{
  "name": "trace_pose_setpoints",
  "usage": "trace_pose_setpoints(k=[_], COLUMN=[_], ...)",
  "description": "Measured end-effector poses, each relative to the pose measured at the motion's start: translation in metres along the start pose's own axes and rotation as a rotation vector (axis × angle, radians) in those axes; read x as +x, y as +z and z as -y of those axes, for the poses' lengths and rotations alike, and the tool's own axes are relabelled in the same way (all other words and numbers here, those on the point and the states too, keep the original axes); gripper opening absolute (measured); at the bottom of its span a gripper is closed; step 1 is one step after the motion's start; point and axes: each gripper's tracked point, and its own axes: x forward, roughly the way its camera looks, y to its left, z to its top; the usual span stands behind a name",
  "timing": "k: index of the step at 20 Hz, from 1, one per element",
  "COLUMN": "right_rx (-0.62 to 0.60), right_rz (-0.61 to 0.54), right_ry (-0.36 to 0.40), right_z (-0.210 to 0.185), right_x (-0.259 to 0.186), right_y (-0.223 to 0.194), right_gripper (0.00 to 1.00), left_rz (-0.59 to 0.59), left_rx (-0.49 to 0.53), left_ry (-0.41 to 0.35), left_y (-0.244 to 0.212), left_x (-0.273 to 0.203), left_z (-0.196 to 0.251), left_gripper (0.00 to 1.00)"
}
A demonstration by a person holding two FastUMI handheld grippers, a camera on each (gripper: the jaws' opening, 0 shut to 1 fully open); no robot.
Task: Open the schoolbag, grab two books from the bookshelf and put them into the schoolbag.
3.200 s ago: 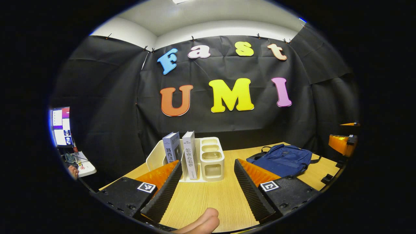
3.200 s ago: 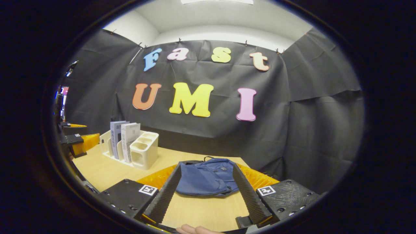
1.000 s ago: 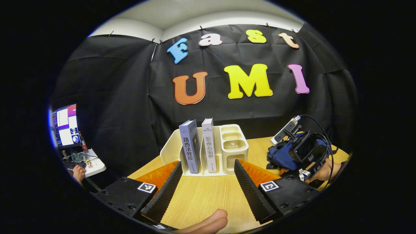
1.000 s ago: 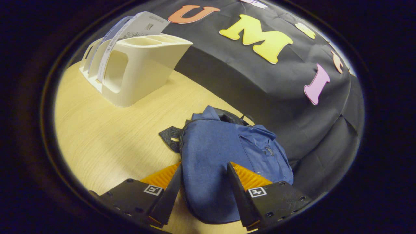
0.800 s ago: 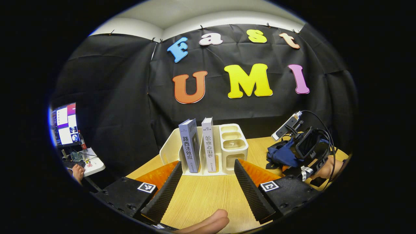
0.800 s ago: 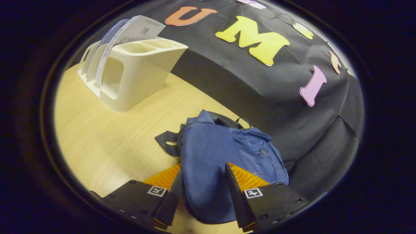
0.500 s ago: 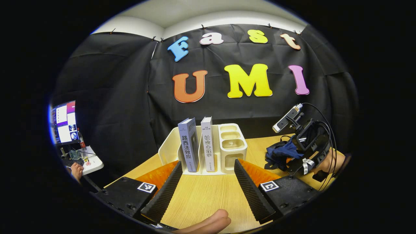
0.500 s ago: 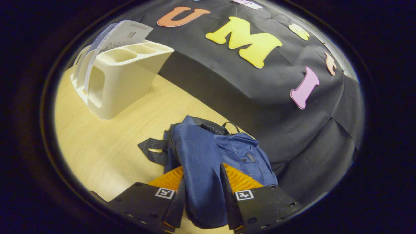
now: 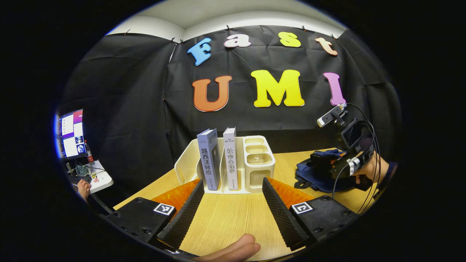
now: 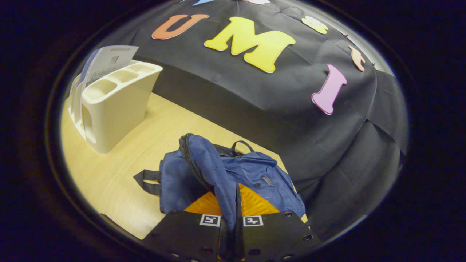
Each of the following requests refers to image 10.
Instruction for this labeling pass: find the black backdrop cloth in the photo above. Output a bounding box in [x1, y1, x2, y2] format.
[98, 0, 409, 242]

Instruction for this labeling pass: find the white plastic bookshelf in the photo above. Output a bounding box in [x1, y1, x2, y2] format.
[68, 60, 163, 154]

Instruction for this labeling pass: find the blue schoolbag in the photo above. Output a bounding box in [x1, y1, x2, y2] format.
[133, 133, 306, 233]

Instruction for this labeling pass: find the white book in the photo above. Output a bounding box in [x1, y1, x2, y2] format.
[84, 45, 139, 88]

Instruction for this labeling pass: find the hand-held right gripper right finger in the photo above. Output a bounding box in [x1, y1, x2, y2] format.
[235, 183, 323, 262]

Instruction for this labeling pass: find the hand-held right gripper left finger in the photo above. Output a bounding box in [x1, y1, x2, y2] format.
[142, 191, 228, 262]

